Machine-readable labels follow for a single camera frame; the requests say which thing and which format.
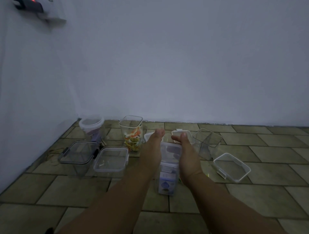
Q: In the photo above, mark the low square clear container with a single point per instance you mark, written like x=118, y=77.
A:
x=108, y=174

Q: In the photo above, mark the purple binder clip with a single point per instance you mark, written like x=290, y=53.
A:
x=96, y=137

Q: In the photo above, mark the person's right forearm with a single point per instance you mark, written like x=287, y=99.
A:
x=229, y=212

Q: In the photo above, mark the tall clear jar with snacks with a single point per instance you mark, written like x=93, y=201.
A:
x=131, y=121

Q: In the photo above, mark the large tall clear container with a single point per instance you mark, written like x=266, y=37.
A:
x=169, y=183

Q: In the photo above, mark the person's black clothing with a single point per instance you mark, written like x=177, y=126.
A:
x=49, y=231

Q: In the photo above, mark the shallow rectangular clear container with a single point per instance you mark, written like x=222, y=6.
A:
x=231, y=167

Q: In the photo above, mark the wide clear plastic container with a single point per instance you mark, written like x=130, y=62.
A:
x=79, y=170

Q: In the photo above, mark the small square white-rimmed lid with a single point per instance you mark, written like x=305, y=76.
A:
x=147, y=137

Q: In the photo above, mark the person's left forearm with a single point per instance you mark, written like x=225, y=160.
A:
x=108, y=207

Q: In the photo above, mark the square clear plastic container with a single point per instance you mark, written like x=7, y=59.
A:
x=207, y=144

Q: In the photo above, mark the black wall-mounted device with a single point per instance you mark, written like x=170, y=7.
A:
x=29, y=5

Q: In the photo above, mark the heap of colorful snack packets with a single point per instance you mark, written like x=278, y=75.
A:
x=132, y=139

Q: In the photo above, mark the large white-rimmed lid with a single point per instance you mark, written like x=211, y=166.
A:
x=170, y=154

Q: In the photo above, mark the rectangular white-rimmed lid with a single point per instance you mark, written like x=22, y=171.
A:
x=177, y=131

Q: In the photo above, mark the person's left hand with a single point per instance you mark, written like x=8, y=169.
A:
x=150, y=159

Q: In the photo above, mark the person's right hand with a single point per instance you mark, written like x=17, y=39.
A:
x=189, y=166

